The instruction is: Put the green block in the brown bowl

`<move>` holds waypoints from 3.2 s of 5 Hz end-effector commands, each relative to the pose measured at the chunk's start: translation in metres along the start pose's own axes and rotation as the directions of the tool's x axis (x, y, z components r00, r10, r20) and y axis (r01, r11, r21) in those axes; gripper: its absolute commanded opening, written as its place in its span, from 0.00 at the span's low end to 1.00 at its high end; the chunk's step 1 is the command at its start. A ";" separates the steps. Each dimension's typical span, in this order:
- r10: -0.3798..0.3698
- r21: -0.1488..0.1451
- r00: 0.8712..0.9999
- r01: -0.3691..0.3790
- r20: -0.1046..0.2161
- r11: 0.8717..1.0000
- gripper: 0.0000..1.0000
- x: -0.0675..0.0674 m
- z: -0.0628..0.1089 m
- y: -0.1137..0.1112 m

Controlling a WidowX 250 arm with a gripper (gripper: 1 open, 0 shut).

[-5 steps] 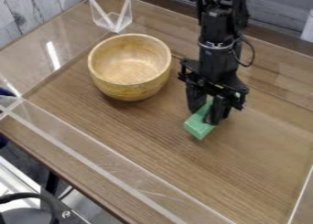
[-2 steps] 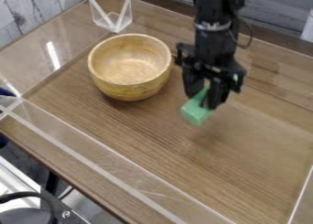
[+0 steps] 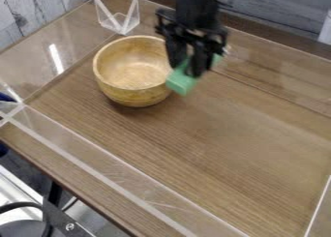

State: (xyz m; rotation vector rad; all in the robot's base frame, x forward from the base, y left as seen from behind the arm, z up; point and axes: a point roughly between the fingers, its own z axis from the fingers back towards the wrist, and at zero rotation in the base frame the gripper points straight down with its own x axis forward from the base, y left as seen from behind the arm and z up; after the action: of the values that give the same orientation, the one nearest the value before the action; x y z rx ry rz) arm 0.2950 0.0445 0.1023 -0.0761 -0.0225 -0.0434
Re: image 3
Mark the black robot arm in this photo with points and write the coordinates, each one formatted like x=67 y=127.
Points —
x=194 y=34

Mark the green rectangular block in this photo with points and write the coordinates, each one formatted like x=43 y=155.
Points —
x=182 y=82

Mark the clear acrylic front wall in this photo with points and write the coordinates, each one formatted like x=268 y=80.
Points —
x=145 y=208

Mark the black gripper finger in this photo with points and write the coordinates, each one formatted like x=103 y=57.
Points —
x=200 y=59
x=176 y=50

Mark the black metal base plate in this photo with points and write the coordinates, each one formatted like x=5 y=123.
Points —
x=57 y=221

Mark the black table leg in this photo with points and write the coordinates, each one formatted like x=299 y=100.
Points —
x=55 y=194

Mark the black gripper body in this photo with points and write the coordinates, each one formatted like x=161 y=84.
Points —
x=194 y=21

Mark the clear acrylic corner bracket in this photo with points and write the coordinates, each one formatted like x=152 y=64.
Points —
x=119 y=23

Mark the light wooden bowl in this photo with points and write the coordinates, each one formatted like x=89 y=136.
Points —
x=131 y=69

